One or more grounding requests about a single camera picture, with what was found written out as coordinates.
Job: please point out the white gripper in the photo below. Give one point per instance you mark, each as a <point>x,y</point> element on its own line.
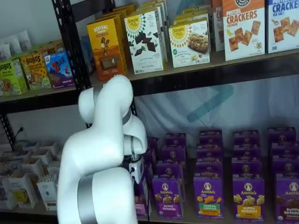
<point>137,170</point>

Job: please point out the purple Annie's box pink patch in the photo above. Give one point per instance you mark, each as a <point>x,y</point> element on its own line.
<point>141,200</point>

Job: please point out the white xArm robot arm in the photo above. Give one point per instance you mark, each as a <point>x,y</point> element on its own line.
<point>105,140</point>

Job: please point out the purple Annie's snack box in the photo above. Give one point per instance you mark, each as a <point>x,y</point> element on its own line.
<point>175,140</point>
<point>281,135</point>
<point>209,170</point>
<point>173,154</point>
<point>285,151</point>
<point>210,138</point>
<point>246,152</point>
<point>168,171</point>
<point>209,153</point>
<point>246,169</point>
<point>246,137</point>
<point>286,166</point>

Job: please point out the purple Annie's box green patch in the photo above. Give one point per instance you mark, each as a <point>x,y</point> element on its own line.
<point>208,198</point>

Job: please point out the white printed carton box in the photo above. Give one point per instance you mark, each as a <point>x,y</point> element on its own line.
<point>23,189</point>
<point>47,191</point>
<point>53,169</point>
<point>7,196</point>
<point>10,168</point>

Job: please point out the purple Annie's box orange patch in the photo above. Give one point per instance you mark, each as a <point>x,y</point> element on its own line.
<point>248,200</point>

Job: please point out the orange Revival snack box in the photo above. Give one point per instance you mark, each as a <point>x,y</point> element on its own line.
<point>121,14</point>
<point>106,49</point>

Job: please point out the blue snack box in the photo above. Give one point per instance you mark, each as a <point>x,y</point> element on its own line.
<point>87,53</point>

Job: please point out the blue purple Zbar box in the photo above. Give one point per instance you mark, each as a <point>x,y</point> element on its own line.
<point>59,70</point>

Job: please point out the Simple Mills chocolate thins box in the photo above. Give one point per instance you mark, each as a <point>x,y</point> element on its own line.
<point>143,42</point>
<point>155,4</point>

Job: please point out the Simple Mills yellow bars box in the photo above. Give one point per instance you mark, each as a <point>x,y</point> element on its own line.
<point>189,44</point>
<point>191,14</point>

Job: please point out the orange Bobo's box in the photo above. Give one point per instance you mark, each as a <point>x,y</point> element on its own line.
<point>47,50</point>
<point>35,72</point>

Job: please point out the purple Annie's box brown bunnies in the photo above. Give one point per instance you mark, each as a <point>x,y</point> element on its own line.
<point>288,200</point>

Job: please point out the green Bobo's box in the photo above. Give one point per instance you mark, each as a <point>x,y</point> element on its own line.
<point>11,78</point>

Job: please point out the orange pretzel crackers box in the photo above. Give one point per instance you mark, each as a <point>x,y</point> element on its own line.
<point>217,28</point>

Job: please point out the pretzel crackers cheddar box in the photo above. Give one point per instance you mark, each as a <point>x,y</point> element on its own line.
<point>244,30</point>

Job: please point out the sea salt crackers box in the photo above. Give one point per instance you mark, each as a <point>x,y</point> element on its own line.
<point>283,25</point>

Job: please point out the white backdrop sheet teal logo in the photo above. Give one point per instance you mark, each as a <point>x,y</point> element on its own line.
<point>163,112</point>

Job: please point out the black metal shelving unit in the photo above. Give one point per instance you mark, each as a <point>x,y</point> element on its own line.
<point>35,105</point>
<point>210,79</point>

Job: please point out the white stand-up pouch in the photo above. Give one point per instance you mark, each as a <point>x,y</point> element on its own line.
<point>5,52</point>
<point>24,40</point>
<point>14,45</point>

